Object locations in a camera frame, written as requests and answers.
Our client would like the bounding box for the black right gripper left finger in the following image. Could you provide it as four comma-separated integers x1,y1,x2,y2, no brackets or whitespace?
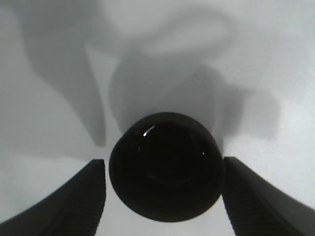
0,159,106,236

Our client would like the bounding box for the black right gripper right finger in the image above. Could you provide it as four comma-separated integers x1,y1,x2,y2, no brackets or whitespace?
222,157,315,236

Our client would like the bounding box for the small black teacup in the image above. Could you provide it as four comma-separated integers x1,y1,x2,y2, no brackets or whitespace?
109,112,223,223

